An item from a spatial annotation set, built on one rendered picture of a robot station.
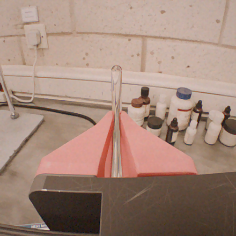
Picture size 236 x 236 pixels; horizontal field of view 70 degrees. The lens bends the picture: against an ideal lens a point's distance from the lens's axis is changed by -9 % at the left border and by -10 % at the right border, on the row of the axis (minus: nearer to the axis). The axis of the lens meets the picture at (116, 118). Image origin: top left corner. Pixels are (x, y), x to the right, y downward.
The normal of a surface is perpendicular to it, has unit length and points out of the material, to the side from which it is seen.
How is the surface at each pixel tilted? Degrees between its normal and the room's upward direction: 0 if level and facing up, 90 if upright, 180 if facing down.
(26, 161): 0
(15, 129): 0
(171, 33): 90
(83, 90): 90
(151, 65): 90
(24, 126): 0
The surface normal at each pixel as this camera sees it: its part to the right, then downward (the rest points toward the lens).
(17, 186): 0.00, -0.81
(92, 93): -0.21, 0.57
